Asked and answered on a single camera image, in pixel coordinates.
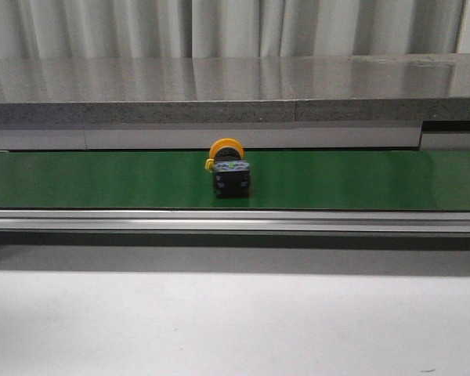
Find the yellow mushroom push button switch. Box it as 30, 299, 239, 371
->
204, 138, 251, 198

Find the grey panel under counter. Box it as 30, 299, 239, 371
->
0, 121, 470, 150

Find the green conveyor belt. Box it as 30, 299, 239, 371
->
0, 150, 470, 211

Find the grey stone counter slab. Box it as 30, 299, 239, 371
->
0, 54, 470, 125

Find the white pleated curtain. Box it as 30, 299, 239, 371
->
0, 1, 470, 59

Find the aluminium conveyor front rail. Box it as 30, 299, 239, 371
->
0, 209, 470, 236

